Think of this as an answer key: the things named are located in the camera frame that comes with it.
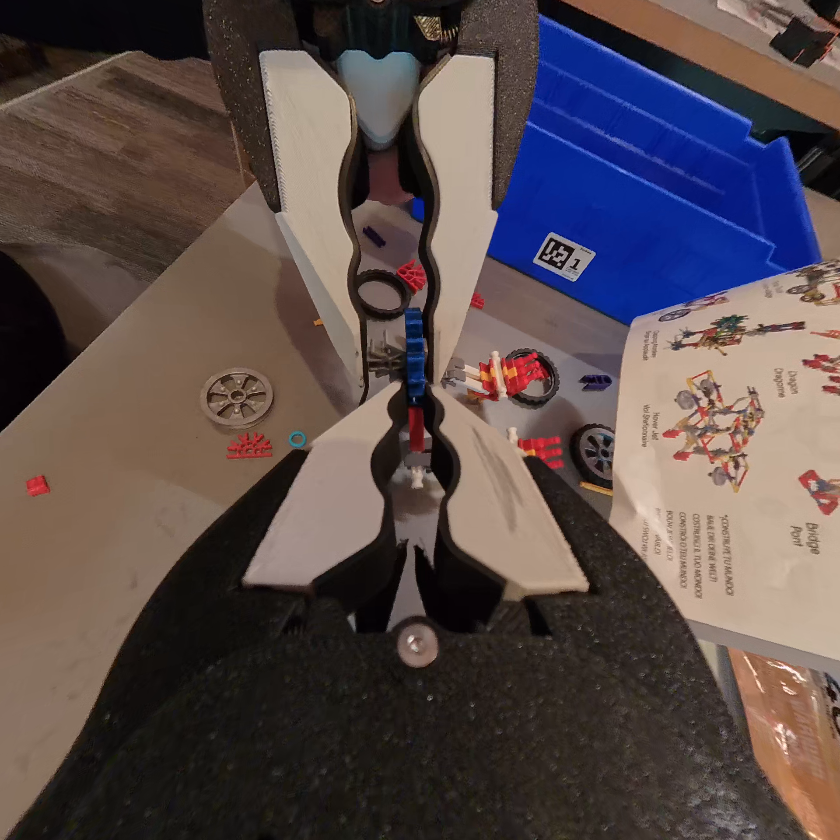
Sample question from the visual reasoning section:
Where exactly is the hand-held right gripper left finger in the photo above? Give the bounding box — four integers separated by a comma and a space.
241, 382, 406, 592

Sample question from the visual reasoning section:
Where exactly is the black wheel with grey hub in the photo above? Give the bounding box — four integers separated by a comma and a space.
570, 423, 618, 487

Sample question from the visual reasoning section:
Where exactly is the toy models instruction sheet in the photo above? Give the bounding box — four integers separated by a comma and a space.
610, 261, 840, 660

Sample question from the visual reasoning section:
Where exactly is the black device with red trim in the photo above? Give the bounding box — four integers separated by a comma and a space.
768, 16, 840, 67

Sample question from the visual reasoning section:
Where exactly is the long wooden table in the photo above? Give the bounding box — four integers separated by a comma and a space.
554, 0, 840, 135

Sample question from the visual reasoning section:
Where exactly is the person's left forearm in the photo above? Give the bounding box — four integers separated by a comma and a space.
0, 0, 211, 63

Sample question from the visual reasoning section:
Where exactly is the person's left hand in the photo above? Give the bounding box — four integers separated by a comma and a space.
367, 147, 414, 204

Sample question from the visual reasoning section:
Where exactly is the grey spoked pulley wheel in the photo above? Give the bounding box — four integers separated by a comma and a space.
200, 367, 274, 431

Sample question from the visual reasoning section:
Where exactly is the blue snowflake connector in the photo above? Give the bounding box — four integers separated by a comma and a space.
403, 307, 426, 404

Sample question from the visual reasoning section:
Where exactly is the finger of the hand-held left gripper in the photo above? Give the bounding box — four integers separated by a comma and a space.
407, 52, 501, 385
259, 50, 370, 404

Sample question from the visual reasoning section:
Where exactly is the colourful construction toy model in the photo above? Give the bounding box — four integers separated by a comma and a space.
366, 331, 565, 493

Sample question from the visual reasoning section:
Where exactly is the blue plastic bin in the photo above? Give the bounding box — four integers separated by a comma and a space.
410, 16, 821, 326

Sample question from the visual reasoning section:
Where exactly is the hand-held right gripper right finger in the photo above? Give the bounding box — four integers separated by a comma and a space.
428, 382, 590, 599

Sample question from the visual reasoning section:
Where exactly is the brown plastic bag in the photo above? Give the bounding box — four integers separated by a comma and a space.
728, 646, 840, 840

